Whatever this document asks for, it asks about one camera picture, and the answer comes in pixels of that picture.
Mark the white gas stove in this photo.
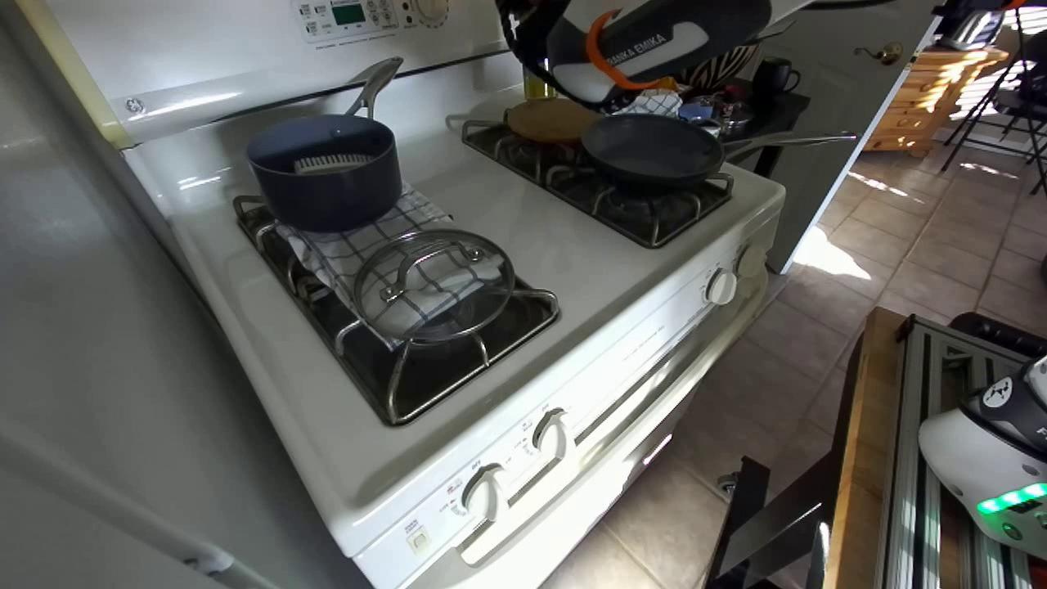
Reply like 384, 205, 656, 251
41, 0, 788, 589

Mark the stove burner grate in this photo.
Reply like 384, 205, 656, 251
232, 194, 562, 427
461, 118, 735, 250

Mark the round wooden mat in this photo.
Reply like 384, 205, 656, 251
505, 97, 607, 145

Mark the glass pot lid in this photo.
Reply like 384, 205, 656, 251
353, 228, 517, 344

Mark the checked dish towel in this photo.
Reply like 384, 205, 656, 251
274, 183, 505, 350

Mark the dark frying pan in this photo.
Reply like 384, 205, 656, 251
580, 113, 859, 195

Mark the yellow bottle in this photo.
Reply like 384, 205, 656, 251
523, 59, 559, 101

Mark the dark blue pot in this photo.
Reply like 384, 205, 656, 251
245, 56, 405, 235

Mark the checked cloth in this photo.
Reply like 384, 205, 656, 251
612, 88, 685, 118

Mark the white dish brush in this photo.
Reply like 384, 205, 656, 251
294, 153, 375, 176

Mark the zebra patterned bowl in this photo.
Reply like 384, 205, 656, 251
674, 41, 766, 92

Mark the black side table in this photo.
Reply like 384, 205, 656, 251
720, 78, 812, 180

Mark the black mug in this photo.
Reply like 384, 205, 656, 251
752, 56, 802, 97

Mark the white door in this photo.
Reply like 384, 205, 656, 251
757, 0, 943, 276

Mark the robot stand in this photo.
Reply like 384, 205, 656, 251
703, 307, 1047, 589

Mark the white refrigerator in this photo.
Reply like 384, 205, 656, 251
0, 0, 373, 589

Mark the brass door knob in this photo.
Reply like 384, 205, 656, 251
854, 42, 904, 67

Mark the wooden dresser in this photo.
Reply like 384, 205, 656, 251
862, 47, 1010, 158

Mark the oven door handle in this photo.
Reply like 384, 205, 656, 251
460, 274, 771, 567

